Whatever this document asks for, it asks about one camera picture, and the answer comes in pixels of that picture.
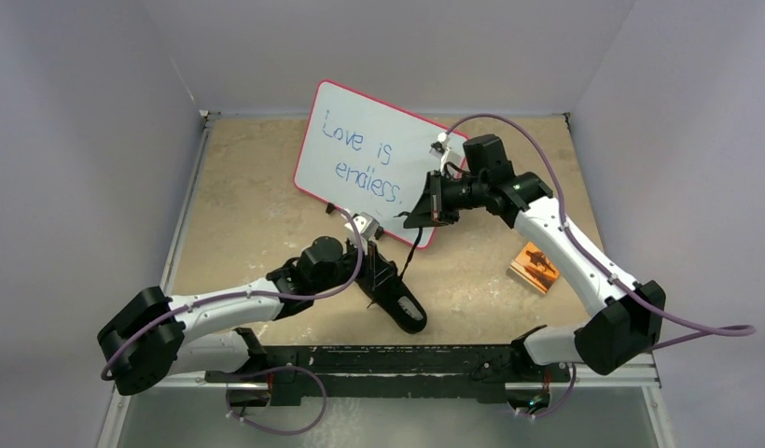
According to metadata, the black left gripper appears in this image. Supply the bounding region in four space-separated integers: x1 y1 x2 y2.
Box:
313 235 396 294

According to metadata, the black shoe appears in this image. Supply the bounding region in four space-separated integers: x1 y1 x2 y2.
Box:
355 242 427 334

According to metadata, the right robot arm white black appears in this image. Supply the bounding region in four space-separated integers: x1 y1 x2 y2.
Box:
403 134 666 380

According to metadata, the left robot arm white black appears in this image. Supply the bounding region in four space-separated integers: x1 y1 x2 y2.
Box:
97 236 372 396

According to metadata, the pink framed whiteboard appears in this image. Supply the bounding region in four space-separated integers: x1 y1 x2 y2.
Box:
293 79 446 248

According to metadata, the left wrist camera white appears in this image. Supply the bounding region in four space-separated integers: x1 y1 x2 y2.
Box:
345 212 384 241

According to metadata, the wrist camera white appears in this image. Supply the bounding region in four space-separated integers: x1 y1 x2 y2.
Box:
430 132 452 174
345 212 384 241

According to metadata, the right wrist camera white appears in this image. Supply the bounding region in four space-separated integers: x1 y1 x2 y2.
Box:
430 132 452 174

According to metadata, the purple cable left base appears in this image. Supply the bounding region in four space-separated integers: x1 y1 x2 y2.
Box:
224 364 329 436

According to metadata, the purple cable base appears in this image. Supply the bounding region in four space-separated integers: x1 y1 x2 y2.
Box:
224 364 329 436
515 371 578 422

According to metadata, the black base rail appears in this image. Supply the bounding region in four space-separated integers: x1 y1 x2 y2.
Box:
205 329 571 406

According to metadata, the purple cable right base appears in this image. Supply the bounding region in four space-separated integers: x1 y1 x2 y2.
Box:
515 371 578 422

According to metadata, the aluminium frame rail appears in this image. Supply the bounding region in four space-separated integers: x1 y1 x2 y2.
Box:
114 111 661 391

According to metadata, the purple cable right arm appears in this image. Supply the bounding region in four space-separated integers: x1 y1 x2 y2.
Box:
440 113 757 354

